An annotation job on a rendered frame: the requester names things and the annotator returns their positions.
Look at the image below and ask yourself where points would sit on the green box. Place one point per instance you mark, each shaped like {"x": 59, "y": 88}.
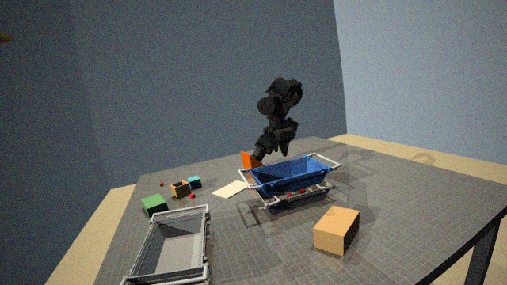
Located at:
{"x": 154, "y": 204}

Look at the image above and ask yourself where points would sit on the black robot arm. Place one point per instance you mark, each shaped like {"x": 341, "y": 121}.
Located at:
{"x": 283, "y": 95}

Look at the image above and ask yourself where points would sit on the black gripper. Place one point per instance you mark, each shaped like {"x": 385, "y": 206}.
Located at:
{"x": 276, "y": 134}

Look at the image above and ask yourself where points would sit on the cream flat rectangular sheet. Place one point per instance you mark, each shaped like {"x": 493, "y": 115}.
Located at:
{"x": 230, "y": 190}

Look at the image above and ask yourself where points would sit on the teal cube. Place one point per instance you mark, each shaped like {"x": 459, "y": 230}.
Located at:
{"x": 194, "y": 182}

